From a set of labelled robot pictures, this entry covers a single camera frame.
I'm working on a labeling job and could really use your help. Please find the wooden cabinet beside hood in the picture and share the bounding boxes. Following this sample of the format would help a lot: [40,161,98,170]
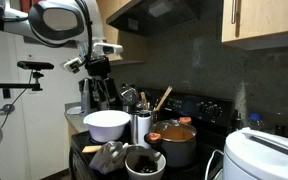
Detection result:
[95,0,148,66]

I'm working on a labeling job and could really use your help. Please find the white terry towel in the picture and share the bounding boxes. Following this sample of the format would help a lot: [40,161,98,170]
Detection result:
[88,140,130,175]

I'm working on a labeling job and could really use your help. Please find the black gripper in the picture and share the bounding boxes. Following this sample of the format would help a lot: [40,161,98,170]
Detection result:
[84,57,118,104]

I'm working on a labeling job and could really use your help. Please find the shiny metal kitchen utensil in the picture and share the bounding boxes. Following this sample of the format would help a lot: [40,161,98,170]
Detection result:
[118,83,140,113]

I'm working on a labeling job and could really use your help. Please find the black range hood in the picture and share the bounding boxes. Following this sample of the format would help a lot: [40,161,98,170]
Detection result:
[105,0,206,37]

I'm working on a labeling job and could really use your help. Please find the wooden cabinet silver handle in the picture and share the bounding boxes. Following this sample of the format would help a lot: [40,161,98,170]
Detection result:
[221,0,288,51]

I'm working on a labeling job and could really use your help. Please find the silver door lever handle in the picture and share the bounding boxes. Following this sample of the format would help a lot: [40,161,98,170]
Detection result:
[0,103,16,116]

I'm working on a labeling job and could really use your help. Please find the long wooden spoon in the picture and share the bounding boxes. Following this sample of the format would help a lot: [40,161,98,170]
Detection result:
[154,85,174,112]

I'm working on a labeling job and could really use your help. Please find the white rice cooker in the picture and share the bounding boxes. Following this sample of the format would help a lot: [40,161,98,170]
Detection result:
[222,126,288,180]

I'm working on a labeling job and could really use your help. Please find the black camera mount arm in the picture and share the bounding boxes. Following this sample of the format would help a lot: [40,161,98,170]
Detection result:
[0,71,45,100]

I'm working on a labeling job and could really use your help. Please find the glass pot lid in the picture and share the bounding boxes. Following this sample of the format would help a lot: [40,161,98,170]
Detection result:
[150,118,198,143]

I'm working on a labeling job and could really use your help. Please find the black electric stove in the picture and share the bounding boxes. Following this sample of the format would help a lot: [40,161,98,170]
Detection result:
[68,87,236,180]

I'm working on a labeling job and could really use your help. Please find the black coffee maker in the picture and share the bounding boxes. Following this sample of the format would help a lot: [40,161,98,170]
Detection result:
[78,78,93,116]

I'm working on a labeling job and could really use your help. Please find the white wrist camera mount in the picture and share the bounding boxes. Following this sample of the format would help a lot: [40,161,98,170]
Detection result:
[60,56,85,75]

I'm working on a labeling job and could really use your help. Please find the lilac bowl white inside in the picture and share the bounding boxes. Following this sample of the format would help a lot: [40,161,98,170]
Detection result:
[82,109,132,144]

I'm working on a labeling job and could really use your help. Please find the white power cable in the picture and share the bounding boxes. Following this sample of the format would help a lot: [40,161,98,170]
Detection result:
[204,149,225,180]

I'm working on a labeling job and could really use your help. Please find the grey pot orange handles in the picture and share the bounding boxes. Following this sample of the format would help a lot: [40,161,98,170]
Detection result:
[144,116,198,168]

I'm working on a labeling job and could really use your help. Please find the small grey ceramic bowl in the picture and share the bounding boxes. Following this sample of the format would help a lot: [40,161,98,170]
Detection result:
[124,147,167,180]

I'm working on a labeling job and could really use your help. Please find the red wall painting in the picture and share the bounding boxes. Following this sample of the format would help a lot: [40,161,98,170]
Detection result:
[19,0,42,14]

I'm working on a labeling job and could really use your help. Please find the black object in grey bowl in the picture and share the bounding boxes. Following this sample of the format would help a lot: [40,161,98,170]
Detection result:
[133,155,159,174]

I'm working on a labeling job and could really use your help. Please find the short wooden spoon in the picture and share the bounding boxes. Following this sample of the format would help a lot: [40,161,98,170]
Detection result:
[140,91,149,111]

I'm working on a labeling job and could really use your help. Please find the dark slim bottle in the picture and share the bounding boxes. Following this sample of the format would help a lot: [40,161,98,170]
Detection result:
[232,109,244,131]

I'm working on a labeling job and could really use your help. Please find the steel utensil holder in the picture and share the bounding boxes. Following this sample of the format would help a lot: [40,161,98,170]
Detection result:
[130,109,153,150]

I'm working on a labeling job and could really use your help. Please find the water bottle blue cap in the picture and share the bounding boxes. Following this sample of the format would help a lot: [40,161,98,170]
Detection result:
[248,112,266,132]

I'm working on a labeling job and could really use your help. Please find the black stereo camera bar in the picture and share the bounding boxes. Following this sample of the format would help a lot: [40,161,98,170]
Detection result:
[16,60,55,71]

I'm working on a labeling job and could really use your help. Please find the thin black camera cable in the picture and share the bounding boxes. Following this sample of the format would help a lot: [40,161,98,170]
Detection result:
[0,69,35,130]

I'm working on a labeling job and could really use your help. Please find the small white plate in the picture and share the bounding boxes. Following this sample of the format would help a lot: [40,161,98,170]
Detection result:
[65,105,83,116]

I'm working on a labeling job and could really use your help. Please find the wooden spatula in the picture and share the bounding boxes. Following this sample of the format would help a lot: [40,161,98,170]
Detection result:
[81,144,103,154]

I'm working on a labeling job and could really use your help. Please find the dark utensil holder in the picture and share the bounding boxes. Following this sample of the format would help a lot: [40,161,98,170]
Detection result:
[150,109,162,125]

